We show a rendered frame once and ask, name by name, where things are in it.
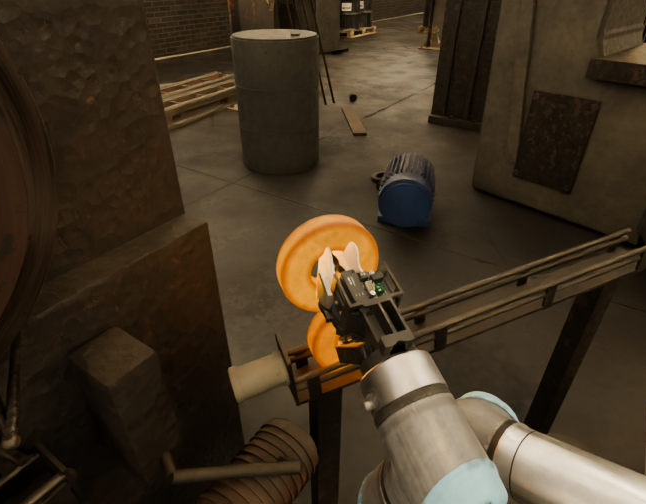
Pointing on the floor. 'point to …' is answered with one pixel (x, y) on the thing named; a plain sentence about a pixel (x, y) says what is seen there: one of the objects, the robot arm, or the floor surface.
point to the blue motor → (407, 191)
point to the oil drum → (277, 99)
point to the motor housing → (273, 436)
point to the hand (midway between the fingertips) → (328, 254)
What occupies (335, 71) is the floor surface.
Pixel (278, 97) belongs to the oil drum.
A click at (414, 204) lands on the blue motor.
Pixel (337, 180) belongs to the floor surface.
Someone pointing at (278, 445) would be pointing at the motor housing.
